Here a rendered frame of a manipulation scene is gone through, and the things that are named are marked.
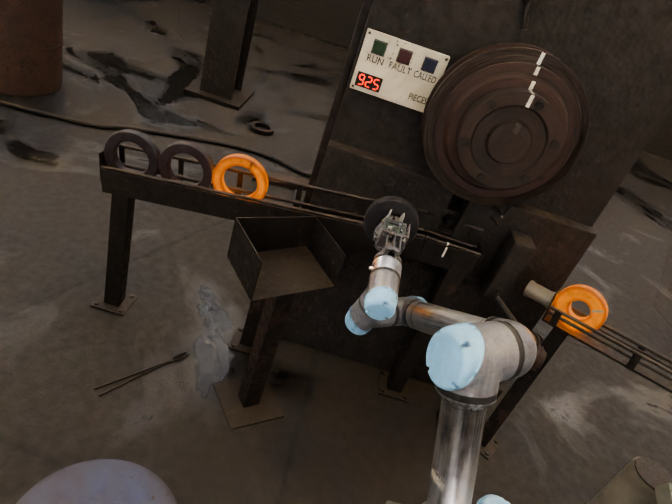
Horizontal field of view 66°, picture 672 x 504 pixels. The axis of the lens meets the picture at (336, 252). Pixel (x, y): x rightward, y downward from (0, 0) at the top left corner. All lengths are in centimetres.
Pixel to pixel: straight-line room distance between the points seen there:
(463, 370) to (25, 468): 128
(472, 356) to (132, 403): 125
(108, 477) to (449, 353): 74
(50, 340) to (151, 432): 52
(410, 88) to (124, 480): 130
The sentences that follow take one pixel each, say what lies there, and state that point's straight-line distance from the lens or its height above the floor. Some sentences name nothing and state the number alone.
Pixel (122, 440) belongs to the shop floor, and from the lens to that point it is 181.
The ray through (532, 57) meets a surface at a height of 133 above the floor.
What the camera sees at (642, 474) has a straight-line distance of 172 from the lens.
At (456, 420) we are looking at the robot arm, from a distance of 103.
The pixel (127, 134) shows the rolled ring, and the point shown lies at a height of 72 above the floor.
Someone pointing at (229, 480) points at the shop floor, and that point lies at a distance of 176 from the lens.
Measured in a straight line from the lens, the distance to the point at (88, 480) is 124.
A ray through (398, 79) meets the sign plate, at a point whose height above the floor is 113.
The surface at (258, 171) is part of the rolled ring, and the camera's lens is 172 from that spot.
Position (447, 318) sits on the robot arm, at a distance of 122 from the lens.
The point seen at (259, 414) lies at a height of 1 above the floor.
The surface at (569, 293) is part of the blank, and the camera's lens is 180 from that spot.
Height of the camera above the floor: 149
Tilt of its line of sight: 32 degrees down
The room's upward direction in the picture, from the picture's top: 20 degrees clockwise
